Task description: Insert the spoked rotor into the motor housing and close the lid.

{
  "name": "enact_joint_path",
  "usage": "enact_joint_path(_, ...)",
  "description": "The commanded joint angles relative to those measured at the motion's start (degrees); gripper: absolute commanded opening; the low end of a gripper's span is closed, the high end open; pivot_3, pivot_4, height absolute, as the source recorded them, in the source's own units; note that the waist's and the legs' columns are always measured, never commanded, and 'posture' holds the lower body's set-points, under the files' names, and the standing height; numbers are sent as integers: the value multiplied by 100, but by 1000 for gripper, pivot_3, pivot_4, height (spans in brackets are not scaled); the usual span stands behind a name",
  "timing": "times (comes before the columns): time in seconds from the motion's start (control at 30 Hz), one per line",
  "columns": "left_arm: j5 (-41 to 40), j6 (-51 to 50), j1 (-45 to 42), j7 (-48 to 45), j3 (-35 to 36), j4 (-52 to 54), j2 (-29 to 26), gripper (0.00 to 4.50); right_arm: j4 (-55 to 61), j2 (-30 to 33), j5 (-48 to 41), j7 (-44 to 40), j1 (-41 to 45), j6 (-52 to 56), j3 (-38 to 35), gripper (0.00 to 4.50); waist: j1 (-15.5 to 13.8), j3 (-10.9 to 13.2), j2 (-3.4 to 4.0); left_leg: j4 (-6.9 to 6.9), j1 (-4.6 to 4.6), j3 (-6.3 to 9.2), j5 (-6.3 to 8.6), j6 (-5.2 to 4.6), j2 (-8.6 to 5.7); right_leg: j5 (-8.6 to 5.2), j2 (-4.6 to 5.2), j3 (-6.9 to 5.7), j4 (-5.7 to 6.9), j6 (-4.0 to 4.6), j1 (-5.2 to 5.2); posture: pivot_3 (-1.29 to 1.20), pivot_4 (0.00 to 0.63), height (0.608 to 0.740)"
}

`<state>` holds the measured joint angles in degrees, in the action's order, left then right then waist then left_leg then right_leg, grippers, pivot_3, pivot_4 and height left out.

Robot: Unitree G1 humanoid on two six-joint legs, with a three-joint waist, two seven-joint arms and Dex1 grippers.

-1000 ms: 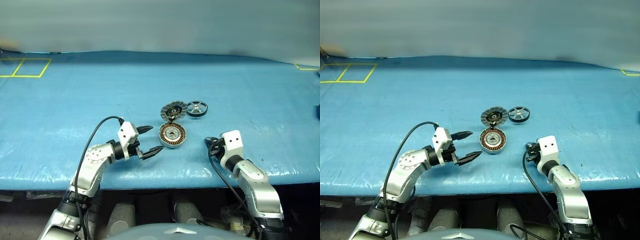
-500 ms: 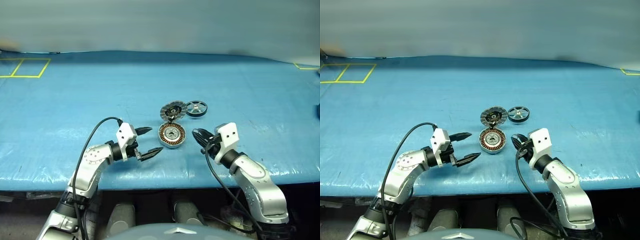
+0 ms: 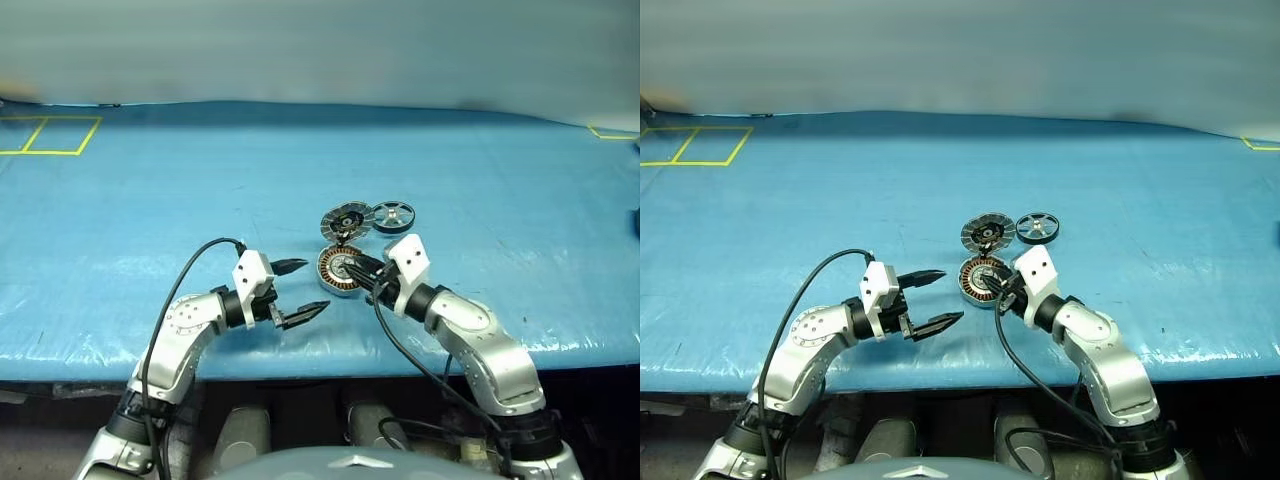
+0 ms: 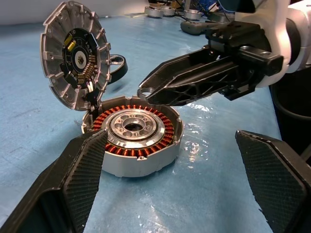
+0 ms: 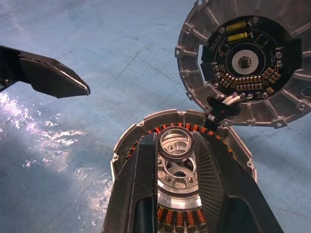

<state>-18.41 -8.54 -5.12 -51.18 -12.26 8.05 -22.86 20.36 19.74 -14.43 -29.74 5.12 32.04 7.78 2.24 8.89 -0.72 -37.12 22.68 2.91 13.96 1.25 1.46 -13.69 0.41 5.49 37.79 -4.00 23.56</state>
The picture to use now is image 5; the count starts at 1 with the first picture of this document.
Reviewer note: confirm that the silver motor lid circuit board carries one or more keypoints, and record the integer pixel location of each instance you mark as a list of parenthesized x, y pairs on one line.
[(194, 31)]

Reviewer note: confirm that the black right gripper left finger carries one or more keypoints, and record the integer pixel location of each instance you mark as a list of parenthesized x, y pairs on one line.
[(131, 184)]

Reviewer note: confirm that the silver spoked rotor with bearing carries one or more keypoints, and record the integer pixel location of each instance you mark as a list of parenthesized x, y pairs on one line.
[(176, 174)]

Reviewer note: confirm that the silver motor housing copper windings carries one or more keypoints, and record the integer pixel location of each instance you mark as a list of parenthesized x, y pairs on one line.
[(240, 155)]

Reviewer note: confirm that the black hinge bracket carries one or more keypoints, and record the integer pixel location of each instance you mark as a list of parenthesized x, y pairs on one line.
[(224, 110)]

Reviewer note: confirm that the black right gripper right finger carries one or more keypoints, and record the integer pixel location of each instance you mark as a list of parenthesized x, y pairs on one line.
[(218, 184)]

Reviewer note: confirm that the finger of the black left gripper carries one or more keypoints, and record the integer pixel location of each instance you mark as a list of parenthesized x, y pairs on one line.
[(48, 74)]

